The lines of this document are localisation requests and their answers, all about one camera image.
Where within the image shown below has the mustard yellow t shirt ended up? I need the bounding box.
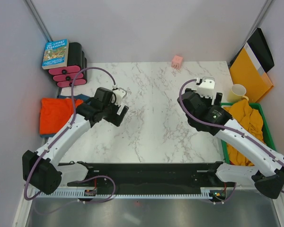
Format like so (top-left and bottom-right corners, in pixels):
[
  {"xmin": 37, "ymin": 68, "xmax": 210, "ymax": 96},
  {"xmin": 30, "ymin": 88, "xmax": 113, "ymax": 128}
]
[{"xmin": 224, "ymin": 99, "xmax": 264, "ymax": 166}]

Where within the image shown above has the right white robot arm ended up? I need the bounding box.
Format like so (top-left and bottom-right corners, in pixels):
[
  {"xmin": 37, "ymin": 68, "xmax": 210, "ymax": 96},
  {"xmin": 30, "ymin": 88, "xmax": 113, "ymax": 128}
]
[{"xmin": 177, "ymin": 89, "xmax": 284, "ymax": 199}]

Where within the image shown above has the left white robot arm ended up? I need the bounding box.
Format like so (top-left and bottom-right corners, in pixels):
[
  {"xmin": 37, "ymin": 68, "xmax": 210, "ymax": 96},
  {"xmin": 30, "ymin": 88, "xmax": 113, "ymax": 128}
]
[{"xmin": 22, "ymin": 87, "xmax": 128, "ymax": 195}]

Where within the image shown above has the blue folded t shirt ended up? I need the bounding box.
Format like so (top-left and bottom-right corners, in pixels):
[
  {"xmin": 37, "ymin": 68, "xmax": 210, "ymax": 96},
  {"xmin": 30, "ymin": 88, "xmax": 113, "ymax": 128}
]
[{"xmin": 40, "ymin": 94, "xmax": 90, "ymax": 139}]

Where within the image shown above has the pale yellow mug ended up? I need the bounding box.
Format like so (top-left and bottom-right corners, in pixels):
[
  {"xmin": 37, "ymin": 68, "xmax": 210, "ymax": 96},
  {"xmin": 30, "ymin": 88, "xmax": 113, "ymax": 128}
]
[{"xmin": 227, "ymin": 84, "xmax": 249, "ymax": 103}]

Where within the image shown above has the orange envelope folder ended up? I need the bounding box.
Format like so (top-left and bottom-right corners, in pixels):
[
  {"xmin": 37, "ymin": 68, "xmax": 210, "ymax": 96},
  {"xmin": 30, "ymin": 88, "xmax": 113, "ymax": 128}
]
[{"xmin": 230, "ymin": 43, "xmax": 274, "ymax": 103}]

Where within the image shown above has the orange folded t shirt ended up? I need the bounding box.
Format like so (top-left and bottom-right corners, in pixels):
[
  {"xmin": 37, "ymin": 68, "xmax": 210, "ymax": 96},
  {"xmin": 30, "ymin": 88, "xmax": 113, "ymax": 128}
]
[{"xmin": 39, "ymin": 97, "xmax": 84, "ymax": 135}]

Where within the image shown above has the black pink drawer organizer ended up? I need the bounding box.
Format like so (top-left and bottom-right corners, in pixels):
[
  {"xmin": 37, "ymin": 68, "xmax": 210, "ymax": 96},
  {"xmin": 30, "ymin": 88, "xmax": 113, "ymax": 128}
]
[{"xmin": 48, "ymin": 42, "xmax": 87, "ymax": 88}]

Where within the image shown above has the pink cube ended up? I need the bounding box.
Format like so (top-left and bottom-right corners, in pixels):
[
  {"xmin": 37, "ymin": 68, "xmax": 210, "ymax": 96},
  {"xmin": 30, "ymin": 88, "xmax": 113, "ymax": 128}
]
[{"xmin": 171, "ymin": 55, "xmax": 183, "ymax": 70}]

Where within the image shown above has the black white folder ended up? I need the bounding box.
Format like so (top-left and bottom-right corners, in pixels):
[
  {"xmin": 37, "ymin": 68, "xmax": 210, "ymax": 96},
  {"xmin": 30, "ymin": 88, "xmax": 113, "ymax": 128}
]
[{"xmin": 230, "ymin": 27, "xmax": 275, "ymax": 74}]

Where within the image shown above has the green plastic bin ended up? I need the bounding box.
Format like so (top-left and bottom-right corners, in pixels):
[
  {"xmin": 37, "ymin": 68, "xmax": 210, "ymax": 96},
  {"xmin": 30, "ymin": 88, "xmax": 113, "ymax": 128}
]
[{"xmin": 221, "ymin": 103, "xmax": 275, "ymax": 164}]

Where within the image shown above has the blue treehouse book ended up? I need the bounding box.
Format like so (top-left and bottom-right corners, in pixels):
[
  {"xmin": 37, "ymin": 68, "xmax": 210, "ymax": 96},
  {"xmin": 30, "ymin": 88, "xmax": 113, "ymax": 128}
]
[{"xmin": 42, "ymin": 39, "xmax": 69, "ymax": 70}]

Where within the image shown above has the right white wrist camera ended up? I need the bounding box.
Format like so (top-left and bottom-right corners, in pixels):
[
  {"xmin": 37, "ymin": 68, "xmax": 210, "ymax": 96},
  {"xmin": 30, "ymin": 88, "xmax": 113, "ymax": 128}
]
[{"xmin": 196, "ymin": 77, "xmax": 215, "ymax": 99}]

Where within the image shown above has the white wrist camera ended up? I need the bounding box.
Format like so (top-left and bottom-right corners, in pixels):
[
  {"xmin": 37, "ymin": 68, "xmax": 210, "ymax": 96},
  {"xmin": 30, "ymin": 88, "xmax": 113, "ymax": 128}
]
[
  {"xmin": 111, "ymin": 87, "xmax": 127, "ymax": 111},
  {"xmin": 196, "ymin": 77, "xmax": 215, "ymax": 99}
]

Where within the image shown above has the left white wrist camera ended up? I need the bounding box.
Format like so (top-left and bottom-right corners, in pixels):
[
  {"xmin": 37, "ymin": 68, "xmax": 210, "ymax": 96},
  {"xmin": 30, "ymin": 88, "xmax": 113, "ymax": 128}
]
[{"xmin": 111, "ymin": 87, "xmax": 127, "ymax": 111}]

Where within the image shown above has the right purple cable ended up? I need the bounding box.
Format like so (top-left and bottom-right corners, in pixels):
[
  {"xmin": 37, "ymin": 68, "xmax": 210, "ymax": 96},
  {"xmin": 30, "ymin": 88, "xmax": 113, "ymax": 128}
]
[{"xmin": 179, "ymin": 79, "xmax": 284, "ymax": 198}]

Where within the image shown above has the purple cable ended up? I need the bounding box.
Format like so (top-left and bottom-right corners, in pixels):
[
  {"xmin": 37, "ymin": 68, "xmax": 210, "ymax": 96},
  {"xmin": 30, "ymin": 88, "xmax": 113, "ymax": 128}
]
[
  {"xmin": 179, "ymin": 79, "xmax": 284, "ymax": 198},
  {"xmin": 23, "ymin": 67, "xmax": 117, "ymax": 201}
]

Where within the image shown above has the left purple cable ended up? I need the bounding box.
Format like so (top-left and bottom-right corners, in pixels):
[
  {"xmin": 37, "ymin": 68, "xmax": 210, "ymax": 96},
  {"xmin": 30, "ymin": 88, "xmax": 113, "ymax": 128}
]
[{"xmin": 23, "ymin": 67, "xmax": 117, "ymax": 201}]

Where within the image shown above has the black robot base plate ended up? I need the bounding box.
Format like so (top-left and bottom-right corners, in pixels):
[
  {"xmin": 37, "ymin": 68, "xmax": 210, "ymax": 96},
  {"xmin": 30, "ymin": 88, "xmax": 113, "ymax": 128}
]
[{"xmin": 67, "ymin": 161, "xmax": 235, "ymax": 194}]

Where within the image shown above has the white slotted cable duct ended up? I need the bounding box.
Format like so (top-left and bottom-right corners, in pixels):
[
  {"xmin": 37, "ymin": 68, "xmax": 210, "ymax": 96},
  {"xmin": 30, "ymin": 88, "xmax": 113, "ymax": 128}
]
[{"xmin": 37, "ymin": 187, "xmax": 219, "ymax": 199}]

